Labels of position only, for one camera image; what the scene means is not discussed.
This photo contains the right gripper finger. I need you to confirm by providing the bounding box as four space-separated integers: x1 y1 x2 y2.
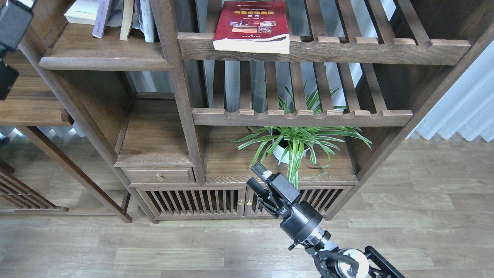
252 162 274 182
247 177 269 197

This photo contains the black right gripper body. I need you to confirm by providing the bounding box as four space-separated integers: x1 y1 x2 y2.
258 173 323 242

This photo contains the red cover book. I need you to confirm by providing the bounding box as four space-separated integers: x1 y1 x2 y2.
212 1 290 54

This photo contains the white lavender book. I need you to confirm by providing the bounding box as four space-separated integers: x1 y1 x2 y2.
92 0 116 38

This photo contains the yellow green book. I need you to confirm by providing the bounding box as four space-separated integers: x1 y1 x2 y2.
64 0 123 27

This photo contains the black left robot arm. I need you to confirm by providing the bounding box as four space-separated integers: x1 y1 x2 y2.
0 0 36 100

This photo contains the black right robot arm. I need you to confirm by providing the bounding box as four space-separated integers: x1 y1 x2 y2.
247 163 403 278

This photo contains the white plant pot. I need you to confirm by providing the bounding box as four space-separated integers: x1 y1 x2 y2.
272 139 309 164

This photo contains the green spider plant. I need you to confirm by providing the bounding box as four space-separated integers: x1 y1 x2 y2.
228 79 372 190

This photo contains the dark wooden bookshelf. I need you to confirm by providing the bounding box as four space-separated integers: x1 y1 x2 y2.
20 0 493 222

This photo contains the brass drawer knob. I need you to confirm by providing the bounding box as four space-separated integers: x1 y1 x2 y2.
156 173 164 182

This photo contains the white curtain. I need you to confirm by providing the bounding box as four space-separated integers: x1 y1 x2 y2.
407 42 494 141

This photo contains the tan upright book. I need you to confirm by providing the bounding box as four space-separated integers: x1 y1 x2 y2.
120 0 135 41

